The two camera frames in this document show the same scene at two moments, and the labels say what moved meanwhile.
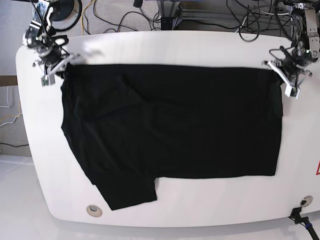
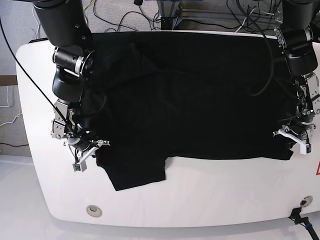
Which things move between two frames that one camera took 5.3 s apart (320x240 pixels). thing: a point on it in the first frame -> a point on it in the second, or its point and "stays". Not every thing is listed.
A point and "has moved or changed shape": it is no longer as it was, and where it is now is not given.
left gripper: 56,62 -> 84,147
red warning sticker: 318,170 stays
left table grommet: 94,211 stays
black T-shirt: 129,125 has moved or changed shape
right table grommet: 306,201 stays
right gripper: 290,71 -> 299,130
